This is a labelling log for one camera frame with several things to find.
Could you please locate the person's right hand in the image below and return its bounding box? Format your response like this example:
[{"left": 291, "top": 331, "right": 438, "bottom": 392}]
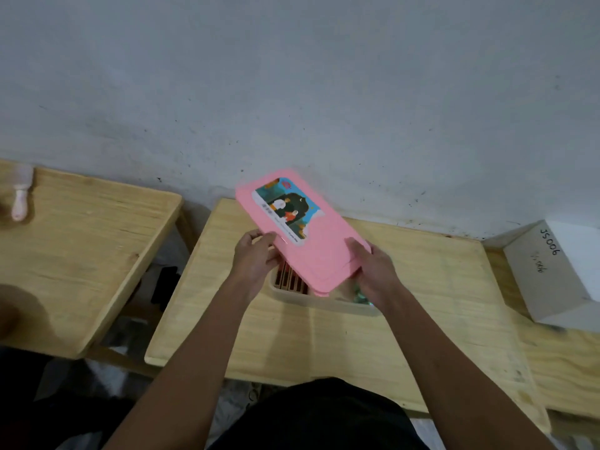
[{"left": 345, "top": 238, "right": 404, "bottom": 315}]

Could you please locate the person's left hand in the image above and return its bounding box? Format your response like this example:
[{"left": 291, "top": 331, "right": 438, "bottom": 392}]
[{"left": 229, "top": 229, "right": 283, "bottom": 301}]

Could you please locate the pink lid with picture label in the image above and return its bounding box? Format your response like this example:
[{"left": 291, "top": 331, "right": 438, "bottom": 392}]
[{"left": 235, "top": 169, "right": 374, "bottom": 297}]

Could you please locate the person's right forearm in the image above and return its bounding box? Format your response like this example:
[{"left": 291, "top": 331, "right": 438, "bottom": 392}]
[{"left": 382, "top": 295, "right": 558, "bottom": 450}]

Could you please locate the person's left forearm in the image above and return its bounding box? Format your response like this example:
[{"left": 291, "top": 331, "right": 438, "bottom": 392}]
[{"left": 102, "top": 282, "right": 256, "bottom": 450}]

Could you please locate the bundle of brown pencils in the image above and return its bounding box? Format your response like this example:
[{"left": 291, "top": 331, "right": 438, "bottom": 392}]
[{"left": 274, "top": 259, "right": 310, "bottom": 296}]

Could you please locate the green item in box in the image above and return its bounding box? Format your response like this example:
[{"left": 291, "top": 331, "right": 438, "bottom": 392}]
[{"left": 352, "top": 282, "right": 374, "bottom": 307}]

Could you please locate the cream plastic storage box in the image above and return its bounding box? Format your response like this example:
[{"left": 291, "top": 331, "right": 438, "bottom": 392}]
[{"left": 268, "top": 257, "right": 383, "bottom": 318}]

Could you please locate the large light wooden table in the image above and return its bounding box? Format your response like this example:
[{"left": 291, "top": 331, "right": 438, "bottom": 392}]
[{"left": 144, "top": 197, "right": 552, "bottom": 435}]

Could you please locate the black object under table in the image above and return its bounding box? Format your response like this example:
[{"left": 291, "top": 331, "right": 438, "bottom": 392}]
[{"left": 150, "top": 266, "right": 182, "bottom": 313}]

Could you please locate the person's black clothing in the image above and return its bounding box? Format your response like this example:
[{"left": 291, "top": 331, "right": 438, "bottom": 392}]
[{"left": 209, "top": 377, "right": 432, "bottom": 450}]

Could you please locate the white cardboard box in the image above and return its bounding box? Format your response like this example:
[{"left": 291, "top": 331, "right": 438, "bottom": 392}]
[{"left": 502, "top": 219, "right": 600, "bottom": 333}]

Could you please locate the light wooden side table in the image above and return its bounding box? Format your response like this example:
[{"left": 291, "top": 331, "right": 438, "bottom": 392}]
[{"left": 0, "top": 158, "right": 184, "bottom": 361}]

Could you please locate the light wooden table with box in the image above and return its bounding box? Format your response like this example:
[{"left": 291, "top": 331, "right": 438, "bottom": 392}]
[{"left": 484, "top": 246, "right": 600, "bottom": 421}]

